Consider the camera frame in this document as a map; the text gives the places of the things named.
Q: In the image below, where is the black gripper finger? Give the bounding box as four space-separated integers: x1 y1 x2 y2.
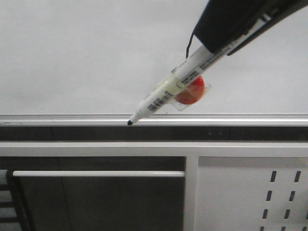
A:
193 0 284 53
227 0 308 56

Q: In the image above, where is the white black-tipped whiteboard marker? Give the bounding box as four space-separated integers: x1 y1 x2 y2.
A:
127 14 271 126

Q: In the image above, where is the red round magnet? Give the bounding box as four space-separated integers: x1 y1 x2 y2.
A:
170 76 212 111

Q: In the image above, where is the white perforated pegboard panel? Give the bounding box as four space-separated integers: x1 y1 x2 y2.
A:
194 157 308 231

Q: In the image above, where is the white horizontal metal rod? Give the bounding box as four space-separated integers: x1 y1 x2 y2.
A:
13 170 185 178

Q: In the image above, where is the white metal stand frame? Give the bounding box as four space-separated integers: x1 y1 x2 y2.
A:
0 142 308 231

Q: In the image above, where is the white whiteboard with aluminium frame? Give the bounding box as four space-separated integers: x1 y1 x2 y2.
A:
0 0 308 126

